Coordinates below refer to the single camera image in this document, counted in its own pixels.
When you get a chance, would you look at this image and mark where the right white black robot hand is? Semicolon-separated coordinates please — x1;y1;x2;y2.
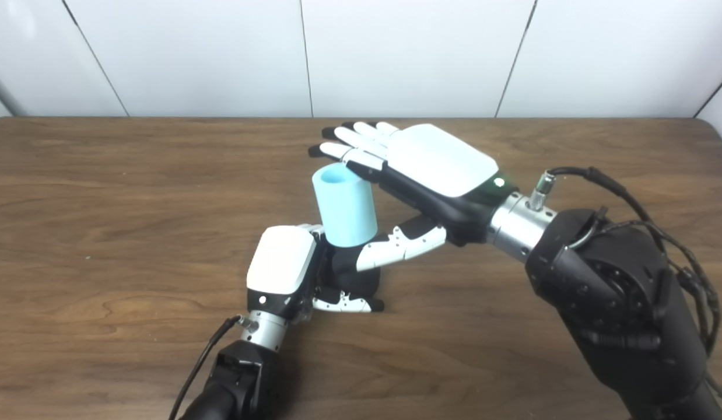
308;121;519;272

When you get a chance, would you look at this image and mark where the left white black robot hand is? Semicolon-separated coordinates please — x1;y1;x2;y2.
246;224;385;323

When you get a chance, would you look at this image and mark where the black plastic cup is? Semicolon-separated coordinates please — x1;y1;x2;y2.
329;242;382;305

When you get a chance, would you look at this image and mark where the light blue plastic cup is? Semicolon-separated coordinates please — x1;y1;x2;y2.
312;163;378;248

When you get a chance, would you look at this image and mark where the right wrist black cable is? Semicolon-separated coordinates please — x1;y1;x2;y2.
527;167;722;409

